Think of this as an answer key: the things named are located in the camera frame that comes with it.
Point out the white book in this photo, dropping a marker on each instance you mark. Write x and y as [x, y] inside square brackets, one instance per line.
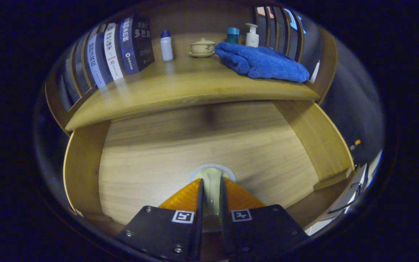
[113, 52]

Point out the beige lidded teacup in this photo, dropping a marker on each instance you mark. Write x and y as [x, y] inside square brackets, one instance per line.
[202, 48]

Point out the light blue book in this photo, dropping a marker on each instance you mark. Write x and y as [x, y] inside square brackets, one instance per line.
[92, 62]

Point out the wooden cabinet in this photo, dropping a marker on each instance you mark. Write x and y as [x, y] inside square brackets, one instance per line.
[195, 23]

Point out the white bottle with blue cap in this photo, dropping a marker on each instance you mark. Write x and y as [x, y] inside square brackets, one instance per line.
[166, 47]

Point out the black backdrop cloth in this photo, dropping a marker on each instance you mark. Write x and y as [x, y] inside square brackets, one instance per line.
[355, 102]

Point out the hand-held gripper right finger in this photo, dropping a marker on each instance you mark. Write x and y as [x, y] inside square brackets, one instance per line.
[260, 229]

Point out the teal bottle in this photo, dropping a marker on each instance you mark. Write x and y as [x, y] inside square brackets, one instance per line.
[232, 35]

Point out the wooden countertop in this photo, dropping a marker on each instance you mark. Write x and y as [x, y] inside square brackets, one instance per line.
[180, 87]

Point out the dark blue book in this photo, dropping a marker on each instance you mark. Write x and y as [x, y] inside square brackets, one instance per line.
[138, 43]

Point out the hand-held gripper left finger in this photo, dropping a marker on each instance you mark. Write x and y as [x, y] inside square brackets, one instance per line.
[166, 229]

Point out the blue folded towel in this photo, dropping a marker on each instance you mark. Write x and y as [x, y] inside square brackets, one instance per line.
[264, 63]

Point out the white pump bottle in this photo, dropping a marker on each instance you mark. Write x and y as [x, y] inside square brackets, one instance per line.
[252, 38]

